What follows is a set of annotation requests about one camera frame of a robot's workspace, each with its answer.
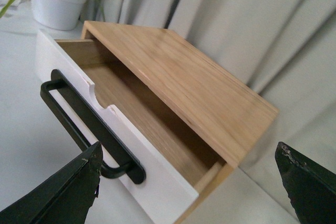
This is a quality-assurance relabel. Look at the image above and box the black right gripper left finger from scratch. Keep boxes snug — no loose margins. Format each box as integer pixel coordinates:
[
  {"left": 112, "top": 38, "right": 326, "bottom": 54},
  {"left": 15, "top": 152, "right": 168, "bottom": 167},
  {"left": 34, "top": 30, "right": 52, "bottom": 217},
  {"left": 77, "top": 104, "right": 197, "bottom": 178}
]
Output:
[{"left": 1, "top": 142, "right": 102, "bottom": 223}]

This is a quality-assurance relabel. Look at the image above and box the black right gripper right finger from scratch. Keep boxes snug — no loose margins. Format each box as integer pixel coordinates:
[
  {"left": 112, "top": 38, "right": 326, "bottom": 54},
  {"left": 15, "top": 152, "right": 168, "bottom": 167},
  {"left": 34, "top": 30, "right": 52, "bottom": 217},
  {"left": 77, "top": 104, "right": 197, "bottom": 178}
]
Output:
[{"left": 275, "top": 142, "right": 335, "bottom": 223}]

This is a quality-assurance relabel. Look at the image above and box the white drawer black handle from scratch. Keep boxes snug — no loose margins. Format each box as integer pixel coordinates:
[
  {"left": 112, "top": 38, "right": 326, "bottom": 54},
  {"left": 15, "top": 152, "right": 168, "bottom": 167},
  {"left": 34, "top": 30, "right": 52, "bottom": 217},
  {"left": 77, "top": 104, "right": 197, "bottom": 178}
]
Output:
[{"left": 36, "top": 30, "right": 224, "bottom": 223}]

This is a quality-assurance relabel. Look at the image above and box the wooden drawer cabinet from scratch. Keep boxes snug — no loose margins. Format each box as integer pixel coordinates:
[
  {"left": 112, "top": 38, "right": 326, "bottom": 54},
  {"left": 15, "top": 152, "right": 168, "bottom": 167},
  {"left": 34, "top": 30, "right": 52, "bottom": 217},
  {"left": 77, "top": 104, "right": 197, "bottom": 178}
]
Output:
[{"left": 82, "top": 21, "right": 278, "bottom": 223}]

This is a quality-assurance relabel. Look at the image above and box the grey curtain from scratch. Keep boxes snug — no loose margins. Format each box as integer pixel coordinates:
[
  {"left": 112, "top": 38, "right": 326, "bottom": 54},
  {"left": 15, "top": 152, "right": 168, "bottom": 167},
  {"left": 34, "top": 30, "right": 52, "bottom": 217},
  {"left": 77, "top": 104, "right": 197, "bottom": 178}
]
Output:
[{"left": 86, "top": 0, "right": 336, "bottom": 209}]

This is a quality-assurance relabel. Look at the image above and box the white plant pot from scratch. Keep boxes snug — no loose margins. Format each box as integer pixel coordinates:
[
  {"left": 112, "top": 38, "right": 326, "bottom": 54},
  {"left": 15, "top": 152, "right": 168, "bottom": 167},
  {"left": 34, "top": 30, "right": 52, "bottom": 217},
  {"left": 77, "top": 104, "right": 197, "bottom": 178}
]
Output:
[{"left": 31, "top": 0, "right": 87, "bottom": 31}]

